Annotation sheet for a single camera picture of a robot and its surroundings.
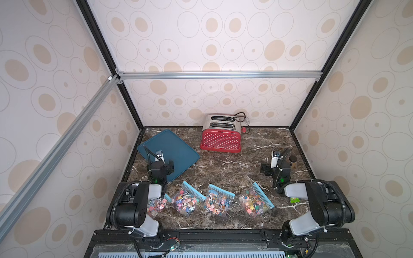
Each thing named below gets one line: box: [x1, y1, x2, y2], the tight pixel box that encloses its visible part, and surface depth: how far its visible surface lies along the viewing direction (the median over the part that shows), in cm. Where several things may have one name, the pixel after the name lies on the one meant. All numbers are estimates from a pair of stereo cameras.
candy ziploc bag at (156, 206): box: [146, 193, 173, 218], surface depth 84 cm
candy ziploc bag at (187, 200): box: [171, 180, 207, 217], surface depth 86 cm
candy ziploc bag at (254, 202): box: [238, 182, 275, 218], surface depth 85 cm
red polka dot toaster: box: [200, 113, 242, 153], surface depth 99 cm
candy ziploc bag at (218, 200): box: [203, 183, 236, 217], surface depth 86 cm
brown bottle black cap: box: [288, 155, 298, 163], surface depth 94 cm
